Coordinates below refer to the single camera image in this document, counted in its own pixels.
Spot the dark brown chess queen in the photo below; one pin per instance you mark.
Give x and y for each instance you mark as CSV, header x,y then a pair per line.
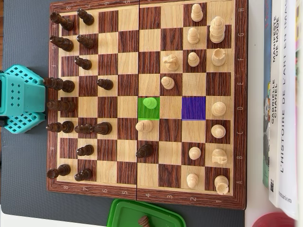
x,y
61,105

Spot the light wooden chess rook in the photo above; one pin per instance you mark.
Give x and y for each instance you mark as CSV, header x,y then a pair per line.
x,y
218,56
221,185

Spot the blue panda children's book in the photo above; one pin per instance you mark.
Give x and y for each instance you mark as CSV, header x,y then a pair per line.
x,y
267,106

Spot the dark brown chess rook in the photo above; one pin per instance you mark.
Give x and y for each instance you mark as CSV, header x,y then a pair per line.
x,y
58,171
62,21

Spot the dark brown chess bishop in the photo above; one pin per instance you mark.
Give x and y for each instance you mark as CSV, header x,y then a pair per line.
x,y
60,127

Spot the light wooden chess queen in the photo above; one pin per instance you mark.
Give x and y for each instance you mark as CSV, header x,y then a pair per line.
x,y
218,108

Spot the dark brown chess king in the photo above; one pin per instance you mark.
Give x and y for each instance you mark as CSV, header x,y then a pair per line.
x,y
59,84

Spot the dark brown chess pawn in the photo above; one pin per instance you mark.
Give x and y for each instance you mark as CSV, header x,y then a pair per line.
x,y
83,175
85,17
85,41
83,63
85,150
105,84
144,151
83,129
143,221

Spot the wooden chessboard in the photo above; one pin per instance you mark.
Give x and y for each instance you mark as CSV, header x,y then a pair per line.
x,y
127,42

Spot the dark brown chess knight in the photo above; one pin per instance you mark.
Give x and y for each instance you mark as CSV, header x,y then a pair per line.
x,y
62,43
103,128

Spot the light wooden chess knight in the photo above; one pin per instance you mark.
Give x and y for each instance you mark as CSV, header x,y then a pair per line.
x,y
171,62
219,156

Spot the light wooden chess bishop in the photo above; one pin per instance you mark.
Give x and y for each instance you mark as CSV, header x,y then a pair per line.
x,y
218,131
144,126

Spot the white art history book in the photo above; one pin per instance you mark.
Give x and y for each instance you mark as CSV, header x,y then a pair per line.
x,y
287,118

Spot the light wooden chess pawn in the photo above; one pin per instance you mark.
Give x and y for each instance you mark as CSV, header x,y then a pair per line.
x,y
149,103
167,82
194,153
192,180
196,13
193,59
193,35

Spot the clear measuring cup red filling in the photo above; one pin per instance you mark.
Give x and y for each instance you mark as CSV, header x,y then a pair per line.
x,y
270,221

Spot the white Chanel fashion book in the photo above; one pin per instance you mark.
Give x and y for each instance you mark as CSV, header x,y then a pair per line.
x,y
275,142

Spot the green plastic lid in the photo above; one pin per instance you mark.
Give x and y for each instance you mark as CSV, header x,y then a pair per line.
x,y
123,212

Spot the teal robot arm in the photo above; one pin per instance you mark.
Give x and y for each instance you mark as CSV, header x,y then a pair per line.
x,y
23,99

